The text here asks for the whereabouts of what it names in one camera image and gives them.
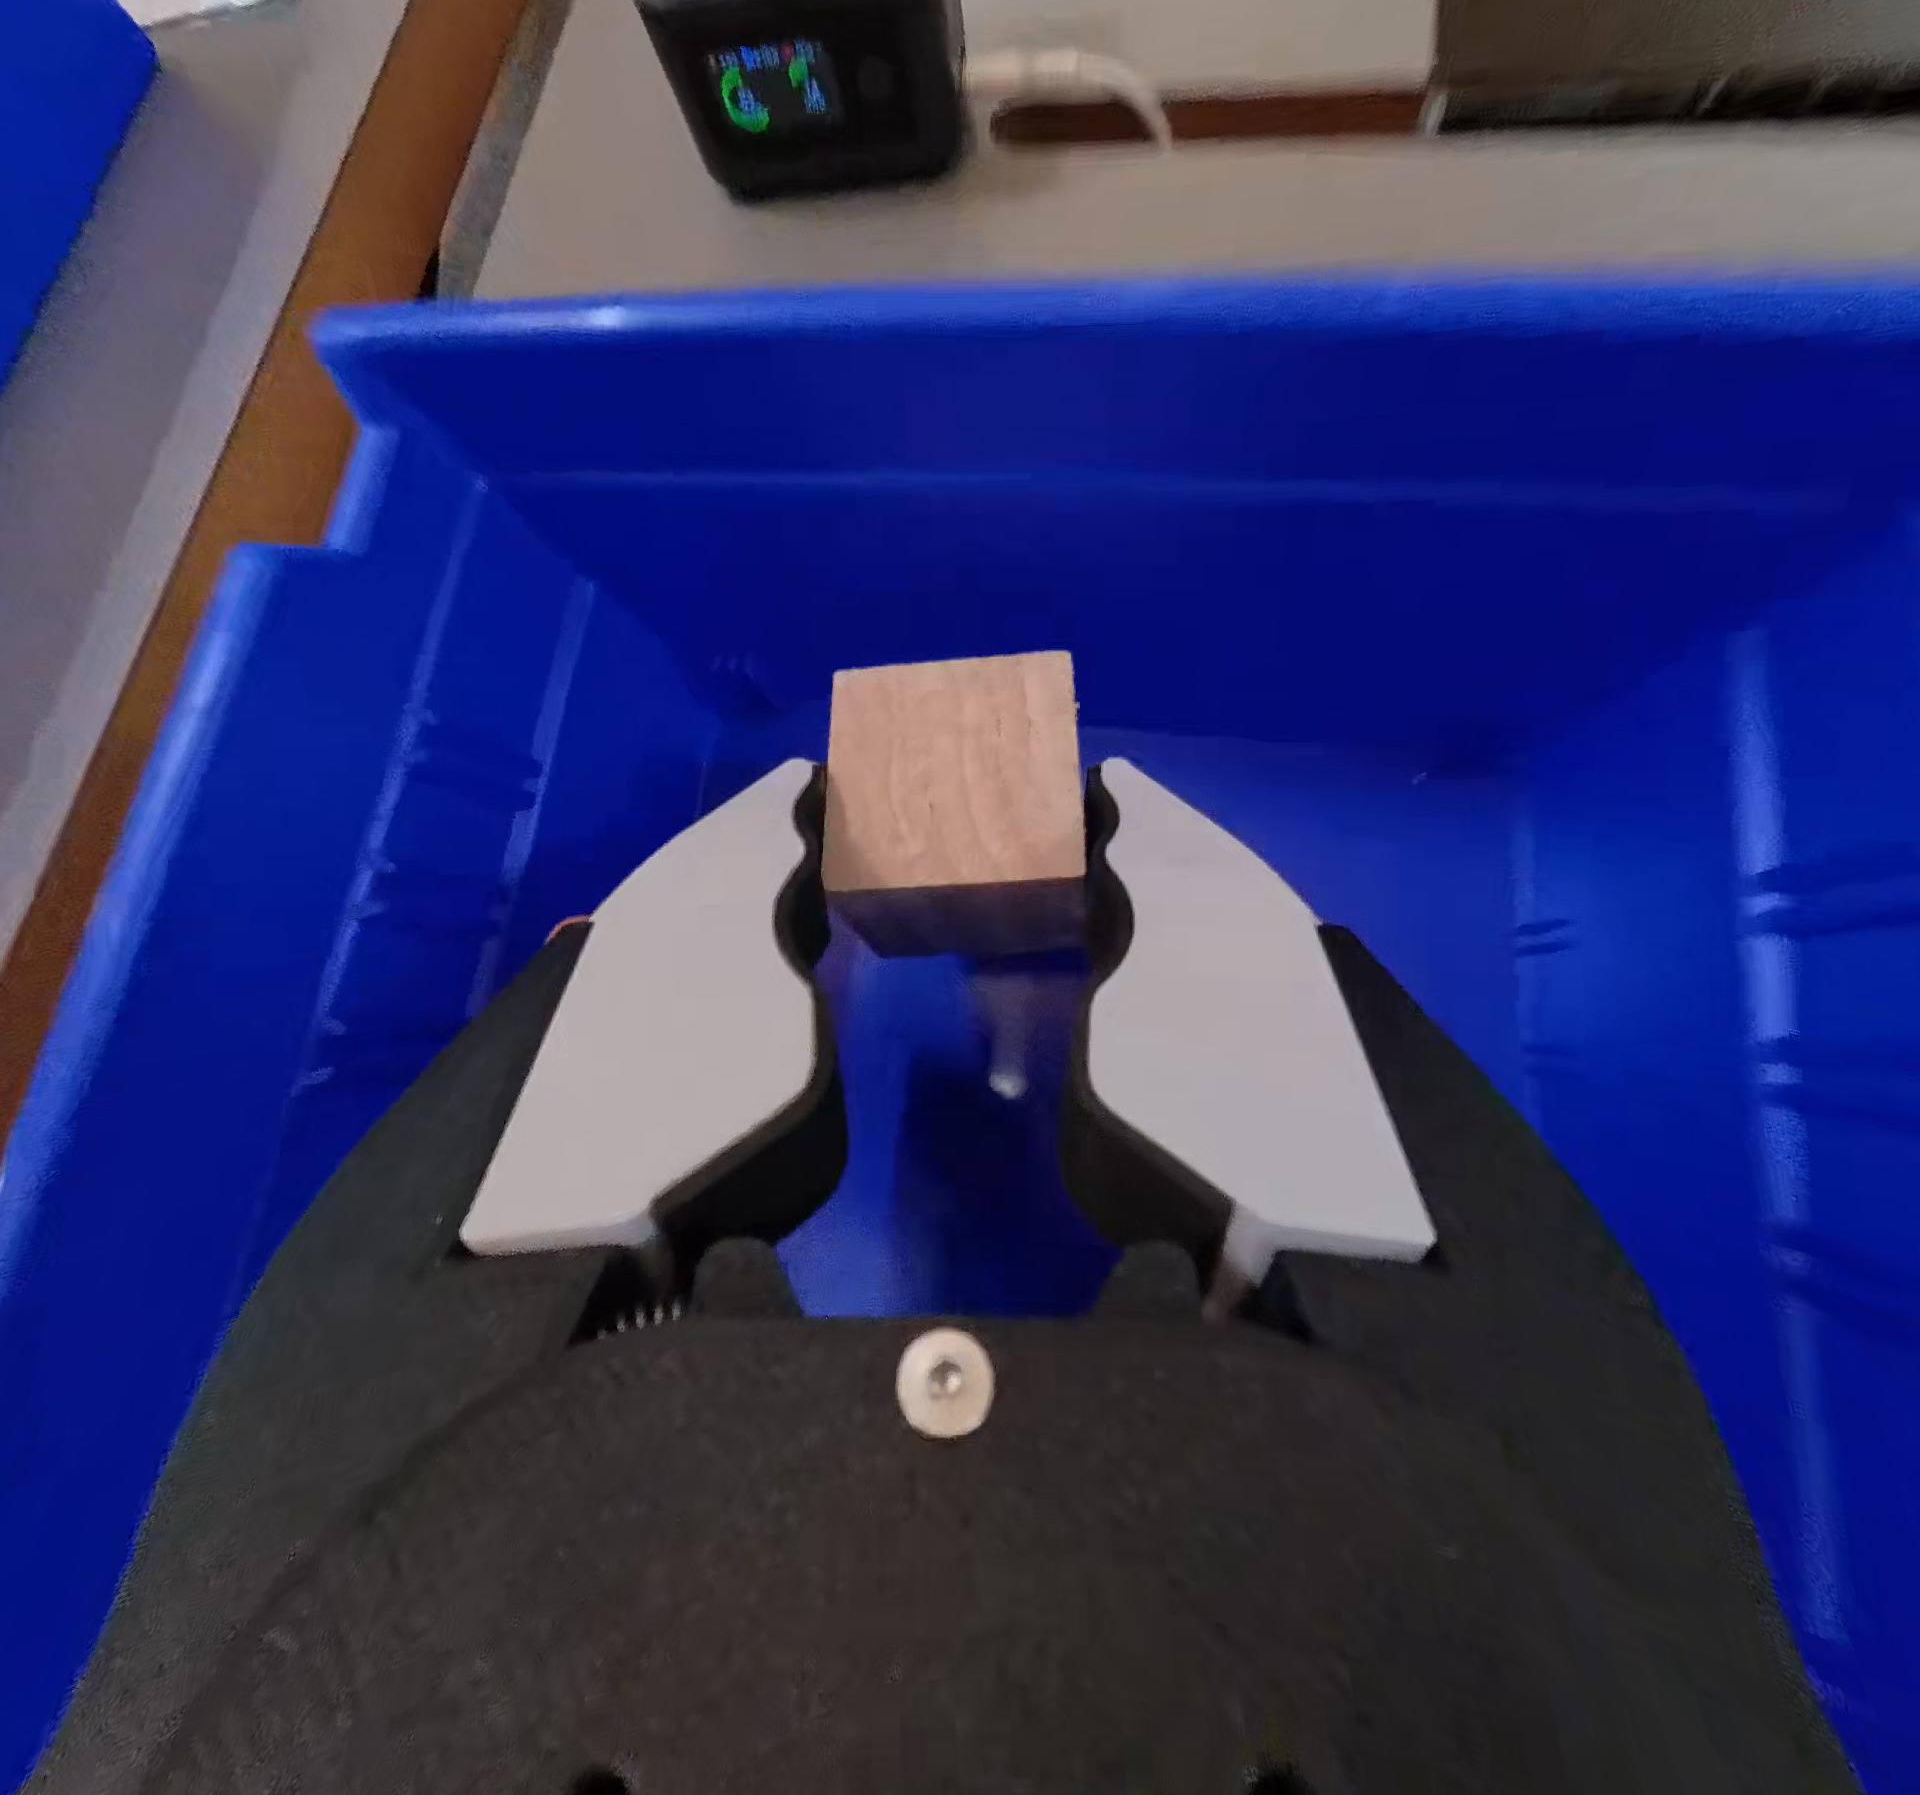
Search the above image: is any white cable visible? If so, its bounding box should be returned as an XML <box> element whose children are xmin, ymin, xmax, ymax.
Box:
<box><xmin>959</xmin><ymin>47</ymin><xmax>1173</xmax><ymax>153</ymax></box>

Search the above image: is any blue plastic bin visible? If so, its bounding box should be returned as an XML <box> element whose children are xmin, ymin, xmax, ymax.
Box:
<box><xmin>0</xmin><ymin>267</ymin><xmax>1920</xmax><ymax>1795</ymax></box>

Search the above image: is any black battery charger case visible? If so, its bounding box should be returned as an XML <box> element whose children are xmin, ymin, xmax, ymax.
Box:
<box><xmin>629</xmin><ymin>0</ymin><xmax>969</xmax><ymax>203</ymax></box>

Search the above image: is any blue bin with tag label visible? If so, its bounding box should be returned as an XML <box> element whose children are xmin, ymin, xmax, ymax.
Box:
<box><xmin>0</xmin><ymin>0</ymin><xmax>159</xmax><ymax>378</ymax></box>

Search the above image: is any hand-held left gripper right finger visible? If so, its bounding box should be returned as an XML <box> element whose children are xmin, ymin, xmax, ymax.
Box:
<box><xmin>1058</xmin><ymin>756</ymin><xmax>1439</xmax><ymax>1318</ymax></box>

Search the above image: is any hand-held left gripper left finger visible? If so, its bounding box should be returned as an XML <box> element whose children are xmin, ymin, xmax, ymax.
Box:
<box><xmin>457</xmin><ymin>760</ymin><xmax>852</xmax><ymax>1293</ymax></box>

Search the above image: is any blue striped wooden cube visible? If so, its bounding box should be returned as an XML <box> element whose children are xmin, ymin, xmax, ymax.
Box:
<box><xmin>820</xmin><ymin>649</ymin><xmax>1089</xmax><ymax>959</ymax></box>

